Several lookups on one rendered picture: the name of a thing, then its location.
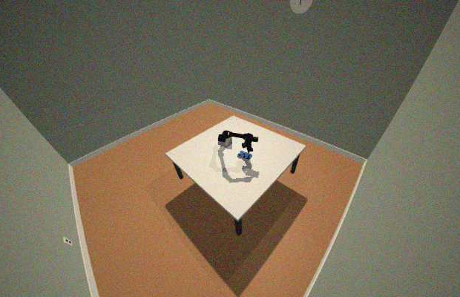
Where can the blue circuit board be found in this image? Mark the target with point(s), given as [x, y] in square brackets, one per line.
[244, 154]

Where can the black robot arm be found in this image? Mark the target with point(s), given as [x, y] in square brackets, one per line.
[248, 137]

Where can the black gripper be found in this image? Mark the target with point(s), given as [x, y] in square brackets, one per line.
[249, 146]

